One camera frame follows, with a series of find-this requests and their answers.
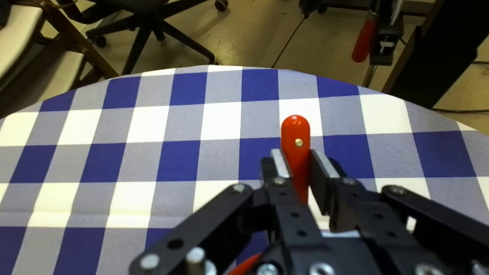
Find orange black clamp right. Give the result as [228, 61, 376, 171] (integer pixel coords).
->
[351, 0, 403, 66]

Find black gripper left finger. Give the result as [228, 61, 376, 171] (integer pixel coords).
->
[128, 148, 312, 275]

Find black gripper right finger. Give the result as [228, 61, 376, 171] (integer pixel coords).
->
[309, 150, 489, 266]

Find blue white checkered tablecloth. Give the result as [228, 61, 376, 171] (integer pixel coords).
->
[0, 66, 489, 275]

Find black office chair base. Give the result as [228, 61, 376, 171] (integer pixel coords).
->
[55, 0, 217, 75]

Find red handled metal spoon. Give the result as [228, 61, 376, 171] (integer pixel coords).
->
[229, 115, 310, 275]

